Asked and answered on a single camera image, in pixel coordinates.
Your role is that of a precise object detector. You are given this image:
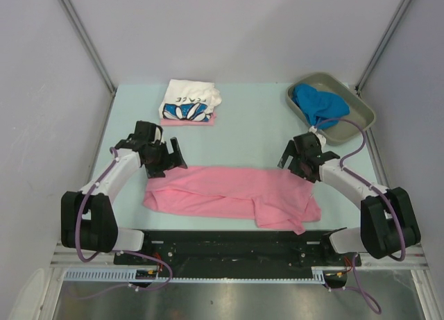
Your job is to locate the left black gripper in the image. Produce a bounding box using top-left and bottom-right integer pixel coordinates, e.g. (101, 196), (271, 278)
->
(145, 137), (186, 178)

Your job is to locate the blue t shirt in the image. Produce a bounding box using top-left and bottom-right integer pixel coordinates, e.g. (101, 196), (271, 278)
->
(291, 84), (350, 130)

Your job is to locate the grey plastic tray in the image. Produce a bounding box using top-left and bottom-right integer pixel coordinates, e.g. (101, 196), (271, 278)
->
(286, 72), (376, 146)

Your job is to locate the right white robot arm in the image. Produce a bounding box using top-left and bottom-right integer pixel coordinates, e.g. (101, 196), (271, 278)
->
(278, 132), (421, 265)

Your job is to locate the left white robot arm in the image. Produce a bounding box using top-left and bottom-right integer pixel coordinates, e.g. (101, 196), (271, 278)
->
(61, 121), (187, 264)

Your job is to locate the white flower print t shirt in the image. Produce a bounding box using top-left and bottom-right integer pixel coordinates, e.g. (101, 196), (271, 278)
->
(159, 79), (222, 123)

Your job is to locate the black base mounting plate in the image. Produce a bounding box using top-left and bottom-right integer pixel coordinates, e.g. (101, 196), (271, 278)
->
(114, 229), (361, 279)

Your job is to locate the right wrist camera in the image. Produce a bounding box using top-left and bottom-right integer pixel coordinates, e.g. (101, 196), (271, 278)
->
(309, 126), (327, 146)

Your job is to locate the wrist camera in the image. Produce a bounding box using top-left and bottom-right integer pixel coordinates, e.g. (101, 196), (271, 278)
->
(309, 126), (327, 146)
(155, 125), (165, 143)

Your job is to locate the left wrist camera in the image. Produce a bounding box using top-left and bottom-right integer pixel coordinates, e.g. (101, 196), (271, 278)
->
(155, 125), (165, 143)

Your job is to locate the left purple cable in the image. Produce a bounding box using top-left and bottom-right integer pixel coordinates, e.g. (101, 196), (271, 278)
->
(74, 148), (174, 300)

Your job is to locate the purple cable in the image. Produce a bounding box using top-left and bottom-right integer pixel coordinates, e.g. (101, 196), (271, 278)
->
(74, 148), (174, 300)
(311, 117), (407, 314)

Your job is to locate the right aluminium frame post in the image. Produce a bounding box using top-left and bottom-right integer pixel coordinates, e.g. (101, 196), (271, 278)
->
(355, 0), (414, 96)

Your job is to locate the aluminium frame post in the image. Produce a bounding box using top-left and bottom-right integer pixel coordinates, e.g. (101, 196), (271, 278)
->
(58, 0), (117, 97)
(355, 0), (414, 96)

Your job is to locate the grey slotted cable duct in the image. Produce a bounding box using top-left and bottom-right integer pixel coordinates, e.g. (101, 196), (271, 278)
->
(65, 268), (345, 285)

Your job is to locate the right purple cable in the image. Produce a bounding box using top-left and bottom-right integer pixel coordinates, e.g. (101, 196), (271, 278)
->
(311, 117), (407, 314)

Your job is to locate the left aluminium frame post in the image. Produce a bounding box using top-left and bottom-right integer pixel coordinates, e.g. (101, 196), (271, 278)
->
(58, 0), (117, 97)

